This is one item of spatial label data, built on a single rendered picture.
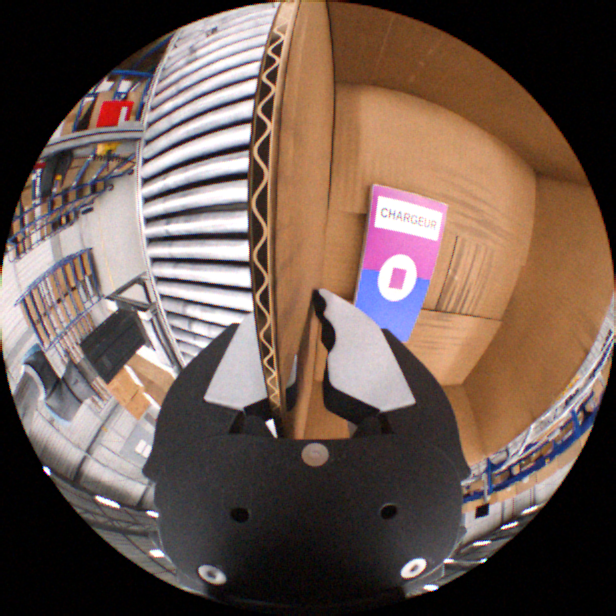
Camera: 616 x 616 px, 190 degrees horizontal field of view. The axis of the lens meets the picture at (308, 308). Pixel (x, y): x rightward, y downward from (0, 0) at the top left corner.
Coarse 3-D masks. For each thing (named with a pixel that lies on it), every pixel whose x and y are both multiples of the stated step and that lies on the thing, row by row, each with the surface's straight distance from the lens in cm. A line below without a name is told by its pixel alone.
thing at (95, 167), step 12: (120, 72) 141; (132, 72) 143; (144, 72) 146; (120, 84) 139; (144, 84) 149; (84, 96) 130; (144, 96) 141; (72, 132) 119; (132, 156) 166; (84, 168) 159; (96, 168) 185; (96, 180) 212
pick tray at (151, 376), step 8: (136, 360) 136; (144, 360) 132; (136, 368) 131; (144, 368) 127; (152, 368) 123; (160, 368) 120; (136, 376) 148; (144, 376) 152; (152, 376) 119; (160, 376) 116; (168, 376) 114; (144, 384) 154; (152, 384) 157; (160, 384) 112; (168, 384) 115; (152, 392) 153; (160, 392) 149
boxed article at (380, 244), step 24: (384, 192) 18; (408, 192) 19; (384, 216) 18; (408, 216) 19; (432, 216) 20; (384, 240) 18; (408, 240) 19; (432, 240) 20; (360, 264) 20; (384, 264) 19; (408, 264) 20; (432, 264) 21; (360, 288) 20; (384, 288) 20; (408, 288) 21; (384, 312) 21; (408, 312) 22; (408, 336) 24
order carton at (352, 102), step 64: (320, 0) 11; (320, 64) 9; (384, 64) 20; (448, 64) 19; (256, 128) 3; (320, 128) 9; (384, 128) 21; (448, 128) 24; (512, 128) 26; (256, 192) 3; (320, 192) 11; (448, 192) 22; (512, 192) 29; (576, 192) 32; (256, 256) 3; (320, 256) 15; (448, 256) 24; (512, 256) 30; (576, 256) 30; (256, 320) 4; (448, 320) 27; (512, 320) 34; (576, 320) 29; (320, 384) 31; (448, 384) 39; (512, 384) 33
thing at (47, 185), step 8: (48, 160) 68; (56, 160) 68; (64, 160) 69; (48, 168) 67; (56, 168) 67; (64, 168) 68; (48, 176) 66; (56, 176) 69; (40, 184) 66; (48, 184) 65; (40, 192) 66; (48, 192) 65; (40, 200) 67; (48, 200) 69
